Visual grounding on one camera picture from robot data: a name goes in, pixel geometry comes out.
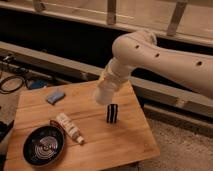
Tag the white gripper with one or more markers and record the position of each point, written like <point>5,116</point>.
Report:
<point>115,73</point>

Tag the white tube bottle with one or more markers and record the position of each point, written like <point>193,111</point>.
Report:
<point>70,128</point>

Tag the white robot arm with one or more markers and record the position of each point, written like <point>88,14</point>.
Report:
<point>139,50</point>

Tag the black patterned bowl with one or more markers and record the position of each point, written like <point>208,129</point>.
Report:
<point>43,145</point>

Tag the wooden table board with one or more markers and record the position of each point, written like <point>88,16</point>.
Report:
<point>129,140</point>

